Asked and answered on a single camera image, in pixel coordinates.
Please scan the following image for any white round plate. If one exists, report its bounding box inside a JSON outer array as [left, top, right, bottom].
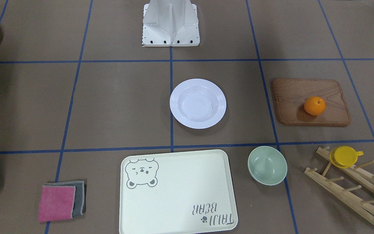
[[169, 79, 227, 129]]

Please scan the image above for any grey cloth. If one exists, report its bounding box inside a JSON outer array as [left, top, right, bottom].
[[44, 180, 85, 219]]

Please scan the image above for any pink cloth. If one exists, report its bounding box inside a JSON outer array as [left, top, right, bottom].
[[38, 185, 76, 222]]

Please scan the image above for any wooden peg drying rack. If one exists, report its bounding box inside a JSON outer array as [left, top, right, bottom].
[[304, 147, 374, 226]]

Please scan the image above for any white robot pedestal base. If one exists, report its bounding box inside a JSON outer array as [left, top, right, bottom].
[[142, 0, 200, 47]]

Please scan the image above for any brown wooden cutting board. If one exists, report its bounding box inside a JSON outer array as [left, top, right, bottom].
[[271, 78, 351, 126]]

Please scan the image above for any green ceramic bowl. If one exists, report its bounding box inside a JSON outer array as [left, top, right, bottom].
[[247, 146, 288, 186]]

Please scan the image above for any yellow mug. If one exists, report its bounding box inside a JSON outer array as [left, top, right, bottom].
[[329, 146, 364, 168]]

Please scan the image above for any cream bear tray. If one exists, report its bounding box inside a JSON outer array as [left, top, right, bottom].
[[119, 149, 239, 234]]

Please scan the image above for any orange fruit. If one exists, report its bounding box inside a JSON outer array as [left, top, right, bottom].
[[303, 96, 326, 116]]

